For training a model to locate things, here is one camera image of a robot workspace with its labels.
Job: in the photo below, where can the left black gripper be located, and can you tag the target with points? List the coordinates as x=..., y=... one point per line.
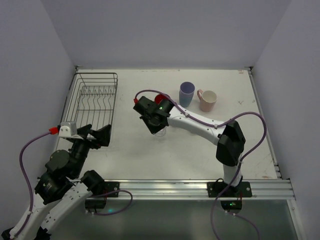
x=91, y=136

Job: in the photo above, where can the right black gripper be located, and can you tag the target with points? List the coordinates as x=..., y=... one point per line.
x=149, y=122

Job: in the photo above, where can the clear glass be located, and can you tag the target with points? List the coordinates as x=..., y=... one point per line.
x=161, y=133

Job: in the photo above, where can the red mug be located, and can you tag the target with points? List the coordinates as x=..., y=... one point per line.
x=158, y=98

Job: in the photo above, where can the light blue plastic cup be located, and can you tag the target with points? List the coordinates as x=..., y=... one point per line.
x=185, y=101

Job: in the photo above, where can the lavender plastic cup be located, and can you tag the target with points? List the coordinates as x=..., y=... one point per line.
x=186, y=91

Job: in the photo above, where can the pink mug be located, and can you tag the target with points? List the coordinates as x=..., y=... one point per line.
x=207, y=100

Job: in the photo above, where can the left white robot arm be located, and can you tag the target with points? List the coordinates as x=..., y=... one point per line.
x=63, y=167

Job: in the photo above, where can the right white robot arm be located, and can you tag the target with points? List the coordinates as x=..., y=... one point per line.
x=228, y=138

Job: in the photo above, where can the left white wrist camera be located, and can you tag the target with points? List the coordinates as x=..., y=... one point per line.
x=68, y=130

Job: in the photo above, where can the wire dish rack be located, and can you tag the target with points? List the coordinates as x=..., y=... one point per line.
x=91, y=100

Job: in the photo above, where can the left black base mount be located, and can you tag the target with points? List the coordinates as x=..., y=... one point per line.
x=95, y=204

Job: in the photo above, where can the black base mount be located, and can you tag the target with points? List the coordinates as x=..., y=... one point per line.
x=225, y=191
x=95, y=204

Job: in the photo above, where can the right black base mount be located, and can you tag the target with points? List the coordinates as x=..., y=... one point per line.
x=225, y=191

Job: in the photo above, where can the aluminium front rail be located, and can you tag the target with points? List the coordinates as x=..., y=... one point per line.
x=274, y=189

